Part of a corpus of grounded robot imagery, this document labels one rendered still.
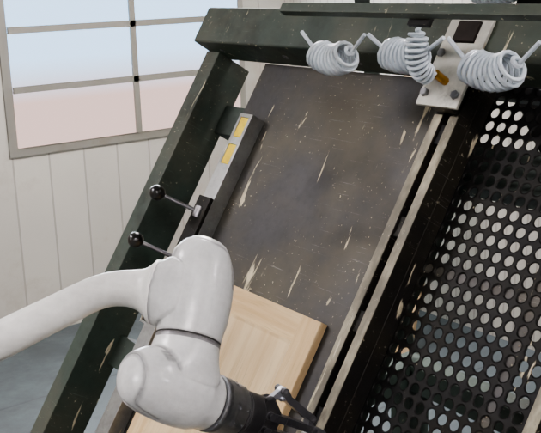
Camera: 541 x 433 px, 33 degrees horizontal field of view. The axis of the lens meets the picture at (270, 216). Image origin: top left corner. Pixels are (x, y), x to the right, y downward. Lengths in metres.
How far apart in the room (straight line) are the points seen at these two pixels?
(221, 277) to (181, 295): 0.07
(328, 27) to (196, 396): 0.96
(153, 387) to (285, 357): 0.55
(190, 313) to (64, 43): 4.19
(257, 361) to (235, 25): 0.86
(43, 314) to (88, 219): 4.24
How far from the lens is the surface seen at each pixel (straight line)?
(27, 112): 5.41
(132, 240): 2.14
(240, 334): 1.96
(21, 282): 5.60
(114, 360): 2.38
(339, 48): 1.84
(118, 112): 5.66
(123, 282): 1.45
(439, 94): 1.71
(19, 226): 5.51
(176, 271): 1.41
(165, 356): 1.35
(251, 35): 2.24
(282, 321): 1.87
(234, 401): 1.43
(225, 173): 2.17
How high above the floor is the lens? 2.01
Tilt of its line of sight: 14 degrees down
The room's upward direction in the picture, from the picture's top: 2 degrees counter-clockwise
